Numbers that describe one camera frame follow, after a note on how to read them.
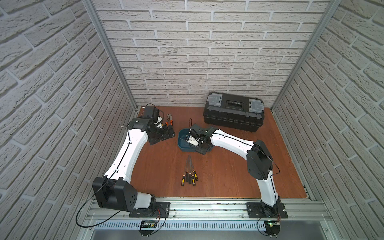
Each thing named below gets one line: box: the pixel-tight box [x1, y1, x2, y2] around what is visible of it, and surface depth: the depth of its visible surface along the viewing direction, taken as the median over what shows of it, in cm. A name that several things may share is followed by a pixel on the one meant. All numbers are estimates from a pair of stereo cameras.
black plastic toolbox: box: [203, 91, 265, 133], surface depth 99 cm
